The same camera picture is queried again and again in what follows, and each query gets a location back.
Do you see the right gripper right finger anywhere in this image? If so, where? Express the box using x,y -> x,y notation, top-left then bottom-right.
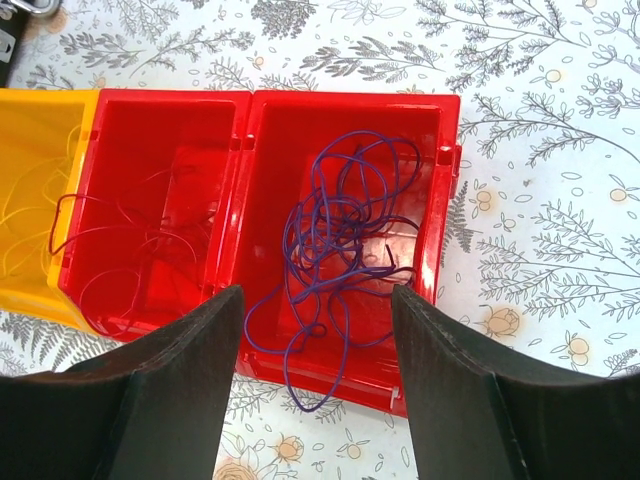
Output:
392,286 -> 639,479

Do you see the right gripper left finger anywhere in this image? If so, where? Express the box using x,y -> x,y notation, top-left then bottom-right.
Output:
1,286 -> 244,479

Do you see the red plastic bin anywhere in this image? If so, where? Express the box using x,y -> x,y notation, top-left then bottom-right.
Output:
58,89 -> 252,342
218,91 -> 461,415

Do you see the red wire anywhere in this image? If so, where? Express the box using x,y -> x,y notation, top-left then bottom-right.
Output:
48,164 -> 221,337

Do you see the purple wire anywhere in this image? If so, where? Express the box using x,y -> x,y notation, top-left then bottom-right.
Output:
243,129 -> 422,413

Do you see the yellow wire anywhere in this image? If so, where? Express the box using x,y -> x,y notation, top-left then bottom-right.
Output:
0,124 -> 84,281

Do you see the yellow plastic bin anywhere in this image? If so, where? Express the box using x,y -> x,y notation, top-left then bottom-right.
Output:
1,88 -> 99,331

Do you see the black poker chip case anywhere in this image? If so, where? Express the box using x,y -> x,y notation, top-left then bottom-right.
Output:
0,0 -> 61,88

